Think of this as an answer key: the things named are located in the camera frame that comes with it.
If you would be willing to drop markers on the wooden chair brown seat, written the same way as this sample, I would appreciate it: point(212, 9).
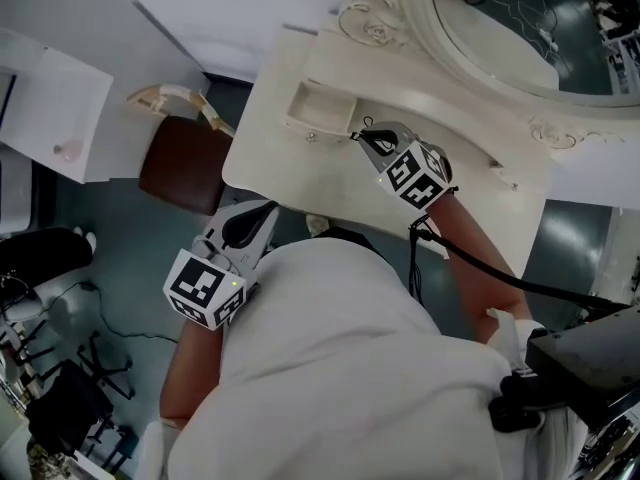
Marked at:
point(180, 168)

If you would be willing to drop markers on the small white drawer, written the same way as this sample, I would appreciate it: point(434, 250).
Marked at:
point(320, 110)

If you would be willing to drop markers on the person's white shirt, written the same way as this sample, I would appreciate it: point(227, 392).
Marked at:
point(325, 368)

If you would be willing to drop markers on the cream ornate dressing table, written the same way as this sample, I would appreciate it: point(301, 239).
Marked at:
point(325, 178)

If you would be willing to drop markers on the person's white shoe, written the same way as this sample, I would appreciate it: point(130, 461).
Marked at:
point(317, 224)

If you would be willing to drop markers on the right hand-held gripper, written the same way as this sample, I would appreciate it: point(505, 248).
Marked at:
point(420, 178)

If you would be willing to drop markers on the black equipment box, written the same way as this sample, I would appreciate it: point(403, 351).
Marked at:
point(590, 358)

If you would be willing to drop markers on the black office chair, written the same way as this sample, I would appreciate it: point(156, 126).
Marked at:
point(65, 403)

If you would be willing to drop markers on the person's left forearm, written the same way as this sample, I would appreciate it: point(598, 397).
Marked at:
point(192, 368)

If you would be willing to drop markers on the oval mirror white carved frame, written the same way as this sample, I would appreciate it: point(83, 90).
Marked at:
point(500, 48)

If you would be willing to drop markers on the small black object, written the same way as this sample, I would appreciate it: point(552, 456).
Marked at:
point(354, 136)

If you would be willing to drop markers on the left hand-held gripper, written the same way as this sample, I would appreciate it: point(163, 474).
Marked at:
point(205, 288)

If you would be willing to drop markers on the small pink bottle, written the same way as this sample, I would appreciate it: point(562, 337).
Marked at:
point(67, 150)

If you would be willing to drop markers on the black power adapter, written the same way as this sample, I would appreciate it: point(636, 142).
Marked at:
point(88, 286)

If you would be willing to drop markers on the person's right forearm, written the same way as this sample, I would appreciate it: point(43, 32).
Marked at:
point(465, 228)

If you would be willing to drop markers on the person's black trousers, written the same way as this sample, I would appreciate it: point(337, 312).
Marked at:
point(345, 235)

